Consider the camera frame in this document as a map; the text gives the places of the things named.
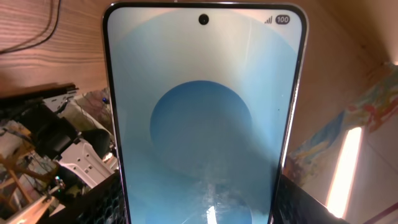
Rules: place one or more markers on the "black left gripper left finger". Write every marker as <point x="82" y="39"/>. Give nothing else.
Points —
<point x="104" y="204"/>

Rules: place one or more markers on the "blue Galaxy smartphone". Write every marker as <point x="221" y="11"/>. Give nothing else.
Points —
<point x="203" y="97"/>

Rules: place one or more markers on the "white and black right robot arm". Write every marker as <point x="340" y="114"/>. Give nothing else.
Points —
<point x="55" y="137"/>

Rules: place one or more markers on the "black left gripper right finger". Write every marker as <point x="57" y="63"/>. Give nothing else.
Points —
<point x="294" y="206"/>

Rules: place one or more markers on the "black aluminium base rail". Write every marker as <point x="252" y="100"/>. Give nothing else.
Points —
<point x="21" y="95"/>

